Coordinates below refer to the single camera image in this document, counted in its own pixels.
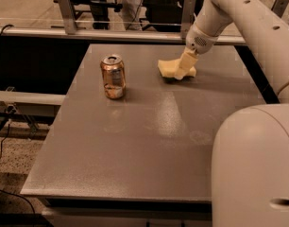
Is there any left metal bracket post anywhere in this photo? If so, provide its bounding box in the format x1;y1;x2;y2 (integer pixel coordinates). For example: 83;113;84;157
57;0;77;35

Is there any horizontal metal rail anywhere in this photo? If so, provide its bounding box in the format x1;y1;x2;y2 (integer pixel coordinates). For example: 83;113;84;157
0;26;247;46

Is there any right metal bracket post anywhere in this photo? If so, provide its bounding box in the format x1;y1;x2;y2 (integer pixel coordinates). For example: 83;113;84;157
271;0;289;18

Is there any orange soda can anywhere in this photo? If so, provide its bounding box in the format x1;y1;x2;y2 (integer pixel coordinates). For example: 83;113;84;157
100;54;126;99

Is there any metal bracket post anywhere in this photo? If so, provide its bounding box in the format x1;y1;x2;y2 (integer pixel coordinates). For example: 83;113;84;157
180;0;196;40
57;0;77;35
271;0;289;18

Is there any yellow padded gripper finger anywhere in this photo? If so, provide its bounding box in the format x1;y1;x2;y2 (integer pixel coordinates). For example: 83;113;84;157
174;48;198;80

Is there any yellow sponge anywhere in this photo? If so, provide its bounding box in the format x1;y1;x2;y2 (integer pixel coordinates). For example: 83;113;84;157
157;59;197;80

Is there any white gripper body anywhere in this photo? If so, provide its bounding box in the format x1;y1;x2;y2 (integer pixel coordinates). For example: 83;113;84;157
185;24;218;54

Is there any middle metal bracket post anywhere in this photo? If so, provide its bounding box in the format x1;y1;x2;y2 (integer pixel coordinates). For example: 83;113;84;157
180;0;196;40

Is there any clear acrylic barrier panel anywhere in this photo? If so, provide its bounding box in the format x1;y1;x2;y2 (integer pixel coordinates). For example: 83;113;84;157
0;0;289;38

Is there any black cable on floor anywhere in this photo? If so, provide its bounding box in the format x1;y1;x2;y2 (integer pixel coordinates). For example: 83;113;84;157
0;24;37;216

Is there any black office chair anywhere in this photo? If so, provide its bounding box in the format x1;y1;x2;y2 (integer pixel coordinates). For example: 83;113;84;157
143;0;204;32

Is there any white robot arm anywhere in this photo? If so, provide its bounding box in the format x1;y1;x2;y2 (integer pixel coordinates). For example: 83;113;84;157
186;0;289;227

